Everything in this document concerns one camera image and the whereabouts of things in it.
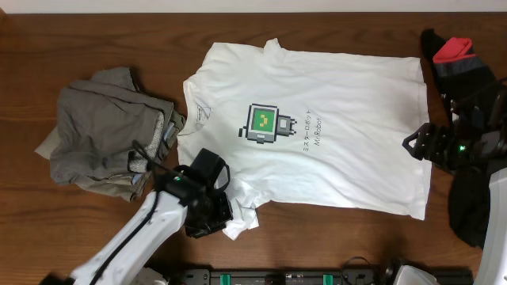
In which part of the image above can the white printed t-shirt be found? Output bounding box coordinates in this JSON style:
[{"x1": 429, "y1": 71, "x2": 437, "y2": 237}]
[{"x1": 177, "y1": 39, "x2": 431, "y2": 239}]

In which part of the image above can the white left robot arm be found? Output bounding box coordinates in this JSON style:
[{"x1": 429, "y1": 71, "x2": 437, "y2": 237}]
[{"x1": 40, "y1": 177, "x2": 232, "y2": 284}]

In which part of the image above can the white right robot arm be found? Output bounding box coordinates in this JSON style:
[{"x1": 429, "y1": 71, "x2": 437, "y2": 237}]
[{"x1": 384, "y1": 121, "x2": 506, "y2": 285}]

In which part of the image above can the black garment with red collar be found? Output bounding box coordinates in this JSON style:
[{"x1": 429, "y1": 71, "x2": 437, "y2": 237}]
[{"x1": 412, "y1": 29, "x2": 506, "y2": 248}]

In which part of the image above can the grey folded garment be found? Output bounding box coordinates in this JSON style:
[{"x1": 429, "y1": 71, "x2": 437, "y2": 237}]
[{"x1": 35, "y1": 67, "x2": 185, "y2": 202}]

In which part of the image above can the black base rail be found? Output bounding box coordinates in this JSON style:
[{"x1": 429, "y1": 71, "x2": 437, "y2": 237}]
[{"x1": 132, "y1": 256, "x2": 474, "y2": 285}]

